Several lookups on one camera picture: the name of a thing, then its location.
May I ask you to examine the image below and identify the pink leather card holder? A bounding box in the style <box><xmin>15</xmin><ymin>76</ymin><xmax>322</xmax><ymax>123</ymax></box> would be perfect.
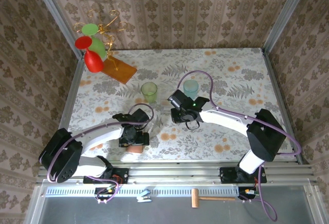
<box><xmin>127</xmin><ymin>144</ymin><xmax>143</xmax><ymax>154</ymax></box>

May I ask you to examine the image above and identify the blue plastic cup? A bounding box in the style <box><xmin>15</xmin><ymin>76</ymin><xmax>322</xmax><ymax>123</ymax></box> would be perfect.
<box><xmin>183</xmin><ymin>80</ymin><xmax>199</xmax><ymax>100</ymax></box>

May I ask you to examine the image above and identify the green plastic cup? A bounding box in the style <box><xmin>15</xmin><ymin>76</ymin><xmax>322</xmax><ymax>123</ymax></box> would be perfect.
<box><xmin>140</xmin><ymin>82</ymin><xmax>158</xmax><ymax>103</ymax></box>

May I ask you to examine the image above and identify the blue and white stapler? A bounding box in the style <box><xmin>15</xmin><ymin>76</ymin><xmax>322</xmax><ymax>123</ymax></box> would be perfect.
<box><xmin>137</xmin><ymin>189</ymin><xmax>152</xmax><ymax>203</ymax></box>

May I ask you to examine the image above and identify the perforated metal strip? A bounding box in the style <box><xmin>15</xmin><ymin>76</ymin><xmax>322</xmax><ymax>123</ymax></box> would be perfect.
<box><xmin>45</xmin><ymin>185</ymin><xmax>241</xmax><ymax>198</ymax></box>

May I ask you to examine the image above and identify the red plastic wine glass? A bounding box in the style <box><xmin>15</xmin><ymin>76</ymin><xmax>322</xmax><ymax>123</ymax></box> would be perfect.
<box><xmin>75</xmin><ymin>36</ymin><xmax>104</xmax><ymax>73</ymax></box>

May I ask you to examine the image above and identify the wooden mallet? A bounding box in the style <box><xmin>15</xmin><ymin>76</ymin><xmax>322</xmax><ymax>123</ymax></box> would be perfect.
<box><xmin>191</xmin><ymin>188</ymin><xmax>236</xmax><ymax>209</ymax></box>

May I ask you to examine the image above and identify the grey metal shelf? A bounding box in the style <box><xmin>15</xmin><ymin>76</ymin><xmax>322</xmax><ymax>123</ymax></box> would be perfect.
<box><xmin>25</xmin><ymin>184</ymin><xmax>324</xmax><ymax>224</ymax></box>

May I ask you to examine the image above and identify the green plastic wine glass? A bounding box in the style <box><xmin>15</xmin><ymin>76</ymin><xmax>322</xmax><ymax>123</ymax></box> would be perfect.
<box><xmin>81</xmin><ymin>23</ymin><xmax>107</xmax><ymax>60</ymax></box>

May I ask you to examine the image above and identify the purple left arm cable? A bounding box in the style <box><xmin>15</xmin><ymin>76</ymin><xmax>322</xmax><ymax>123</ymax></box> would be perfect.
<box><xmin>47</xmin><ymin>103</ymin><xmax>155</xmax><ymax>204</ymax></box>

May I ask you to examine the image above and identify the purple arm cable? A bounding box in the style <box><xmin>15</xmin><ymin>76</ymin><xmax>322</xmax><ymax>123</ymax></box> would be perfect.
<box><xmin>177</xmin><ymin>70</ymin><xmax>302</xmax><ymax>222</ymax></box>
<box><xmin>47</xmin><ymin>103</ymin><xmax>155</xmax><ymax>204</ymax></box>

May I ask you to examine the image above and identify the aluminium front frame rail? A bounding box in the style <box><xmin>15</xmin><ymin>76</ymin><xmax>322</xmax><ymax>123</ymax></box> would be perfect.
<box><xmin>35</xmin><ymin>161</ymin><xmax>318</xmax><ymax>185</ymax></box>

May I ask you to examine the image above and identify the orange rack base plate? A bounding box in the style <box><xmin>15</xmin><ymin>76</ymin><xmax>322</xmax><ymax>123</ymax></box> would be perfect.
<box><xmin>101</xmin><ymin>55</ymin><xmax>138</xmax><ymax>85</ymax></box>

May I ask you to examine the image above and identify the black wired connector block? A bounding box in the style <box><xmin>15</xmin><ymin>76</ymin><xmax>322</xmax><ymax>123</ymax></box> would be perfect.
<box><xmin>237</xmin><ymin>186</ymin><xmax>260</xmax><ymax>201</ymax></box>
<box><xmin>94</xmin><ymin>186</ymin><xmax>117</xmax><ymax>201</ymax></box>

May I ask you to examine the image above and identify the aluminium side rail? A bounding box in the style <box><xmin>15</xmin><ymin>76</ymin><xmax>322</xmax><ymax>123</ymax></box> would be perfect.
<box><xmin>261</xmin><ymin>48</ymin><xmax>310</xmax><ymax>164</ymax></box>
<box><xmin>58</xmin><ymin>54</ymin><xmax>87</xmax><ymax>132</ymax></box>

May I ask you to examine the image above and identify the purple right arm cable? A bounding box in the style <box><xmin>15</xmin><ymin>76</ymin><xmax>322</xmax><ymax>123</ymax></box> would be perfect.
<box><xmin>177</xmin><ymin>70</ymin><xmax>302</xmax><ymax>222</ymax></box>

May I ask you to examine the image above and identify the gold wire glass rack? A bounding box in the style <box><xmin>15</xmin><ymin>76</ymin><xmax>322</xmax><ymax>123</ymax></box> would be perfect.
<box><xmin>73</xmin><ymin>9</ymin><xmax>128</xmax><ymax>72</ymax></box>

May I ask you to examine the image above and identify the aluminium corner post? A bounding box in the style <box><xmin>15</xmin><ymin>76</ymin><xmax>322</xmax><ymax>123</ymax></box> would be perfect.
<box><xmin>262</xmin><ymin>0</ymin><xmax>313</xmax><ymax>52</ymax></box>
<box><xmin>28</xmin><ymin>0</ymin><xmax>84</xmax><ymax>58</ymax></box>

